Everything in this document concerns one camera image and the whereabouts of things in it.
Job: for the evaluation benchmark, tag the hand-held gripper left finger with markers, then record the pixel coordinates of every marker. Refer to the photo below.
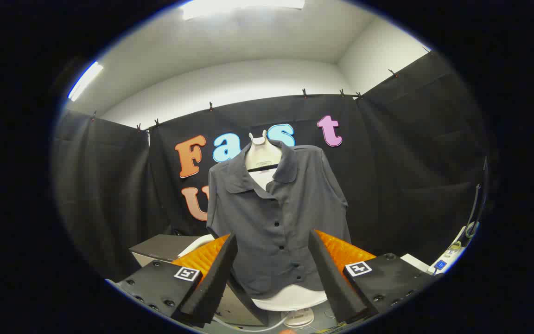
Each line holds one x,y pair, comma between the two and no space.
211,287

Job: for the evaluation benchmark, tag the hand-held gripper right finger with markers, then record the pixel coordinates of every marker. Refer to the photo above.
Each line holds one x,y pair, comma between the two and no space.
336,283

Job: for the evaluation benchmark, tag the grey button shirt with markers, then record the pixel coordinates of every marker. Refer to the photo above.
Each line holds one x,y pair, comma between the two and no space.
290,218

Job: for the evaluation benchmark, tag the white ironing board panel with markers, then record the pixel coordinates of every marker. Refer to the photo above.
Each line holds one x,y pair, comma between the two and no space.
290,299

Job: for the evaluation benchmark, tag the white round stand base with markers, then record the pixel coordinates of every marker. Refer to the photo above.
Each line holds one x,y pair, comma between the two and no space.
300,317

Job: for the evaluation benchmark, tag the grey drawer cabinet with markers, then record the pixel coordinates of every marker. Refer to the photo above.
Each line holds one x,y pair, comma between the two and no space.
160,246

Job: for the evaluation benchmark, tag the white side table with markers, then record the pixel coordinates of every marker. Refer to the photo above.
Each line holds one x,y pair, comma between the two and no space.
413,262

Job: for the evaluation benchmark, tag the small blue box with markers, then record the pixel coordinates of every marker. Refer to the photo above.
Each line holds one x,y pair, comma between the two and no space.
440,265

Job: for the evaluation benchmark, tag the white equipment desk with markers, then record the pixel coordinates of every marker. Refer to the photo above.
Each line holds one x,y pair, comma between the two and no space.
452,253

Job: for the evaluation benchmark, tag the black backdrop cloth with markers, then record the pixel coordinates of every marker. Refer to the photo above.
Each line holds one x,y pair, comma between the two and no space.
410,162

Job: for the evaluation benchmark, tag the black monitor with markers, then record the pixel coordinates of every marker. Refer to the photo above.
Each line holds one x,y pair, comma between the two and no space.
477,199

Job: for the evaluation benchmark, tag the ceiling tube light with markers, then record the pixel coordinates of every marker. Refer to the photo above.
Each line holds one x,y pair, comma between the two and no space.
84,81

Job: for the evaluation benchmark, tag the ceiling light panel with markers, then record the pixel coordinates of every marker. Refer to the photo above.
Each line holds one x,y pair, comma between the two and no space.
239,7

